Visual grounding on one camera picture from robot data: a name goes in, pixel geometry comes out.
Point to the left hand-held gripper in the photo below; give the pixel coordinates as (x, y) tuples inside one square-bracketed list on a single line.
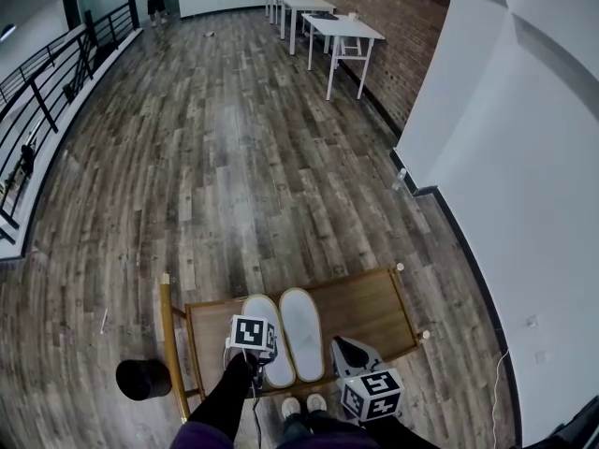
[(248, 332)]

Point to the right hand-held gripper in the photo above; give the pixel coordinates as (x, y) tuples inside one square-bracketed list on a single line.
[(369, 391)]

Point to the white slipper tan trim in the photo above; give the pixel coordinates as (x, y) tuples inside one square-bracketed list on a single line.
[(259, 306), (302, 325)]

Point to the person's left forearm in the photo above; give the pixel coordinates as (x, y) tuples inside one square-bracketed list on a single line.
[(220, 395)]

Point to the person's right forearm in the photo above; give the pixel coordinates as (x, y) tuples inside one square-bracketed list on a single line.
[(402, 435)]

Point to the wooden shoe rack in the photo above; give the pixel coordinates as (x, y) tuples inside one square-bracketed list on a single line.
[(355, 307)]

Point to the person's left white shoe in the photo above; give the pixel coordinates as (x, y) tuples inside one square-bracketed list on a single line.
[(290, 406)]

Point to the person's legs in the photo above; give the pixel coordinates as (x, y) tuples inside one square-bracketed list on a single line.
[(323, 433)]

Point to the black waste bin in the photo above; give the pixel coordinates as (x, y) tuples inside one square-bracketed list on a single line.
[(142, 379)]

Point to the person's purple top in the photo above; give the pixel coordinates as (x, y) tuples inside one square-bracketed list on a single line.
[(201, 438)]

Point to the white stick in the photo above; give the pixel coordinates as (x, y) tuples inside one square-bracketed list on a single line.
[(104, 321)]

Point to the clear water bottle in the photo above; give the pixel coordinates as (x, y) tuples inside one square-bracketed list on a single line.
[(400, 179)]

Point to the black metal railing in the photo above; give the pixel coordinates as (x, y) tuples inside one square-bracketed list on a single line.
[(44, 107)]

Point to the flat black table item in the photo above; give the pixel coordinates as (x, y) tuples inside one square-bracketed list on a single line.
[(324, 16)]

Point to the white wall socket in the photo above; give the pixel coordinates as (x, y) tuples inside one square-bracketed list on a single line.
[(532, 321)]

